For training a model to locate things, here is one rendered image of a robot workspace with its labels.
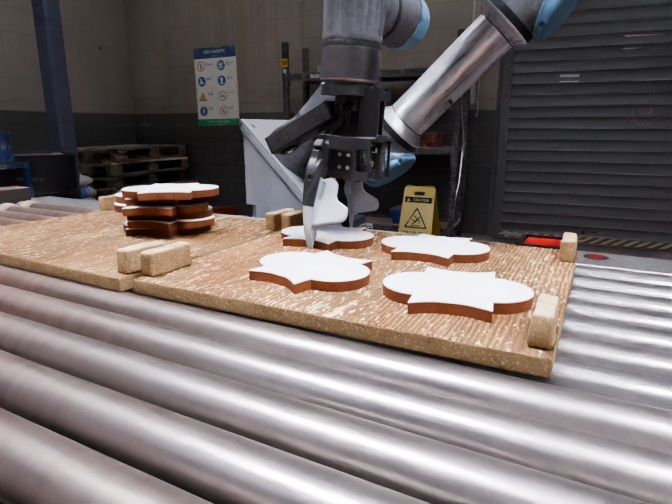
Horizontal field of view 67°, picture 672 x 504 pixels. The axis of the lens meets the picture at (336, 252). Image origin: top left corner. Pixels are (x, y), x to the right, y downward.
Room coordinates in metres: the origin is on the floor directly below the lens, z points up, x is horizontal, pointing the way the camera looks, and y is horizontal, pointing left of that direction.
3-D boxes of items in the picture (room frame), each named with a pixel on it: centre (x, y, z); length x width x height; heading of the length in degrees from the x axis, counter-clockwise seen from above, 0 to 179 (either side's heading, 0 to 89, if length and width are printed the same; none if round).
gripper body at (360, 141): (0.67, -0.02, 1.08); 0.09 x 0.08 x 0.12; 62
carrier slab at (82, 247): (0.76, 0.32, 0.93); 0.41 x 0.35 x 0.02; 61
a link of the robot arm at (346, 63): (0.68, -0.02, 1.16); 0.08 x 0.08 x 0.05
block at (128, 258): (0.55, 0.22, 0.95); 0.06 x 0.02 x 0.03; 151
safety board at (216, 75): (6.36, 1.44, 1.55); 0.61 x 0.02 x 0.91; 67
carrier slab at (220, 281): (0.57, -0.05, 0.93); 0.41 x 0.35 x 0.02; 62
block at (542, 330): (0.36, -0.16, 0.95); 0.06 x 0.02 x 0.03; 152
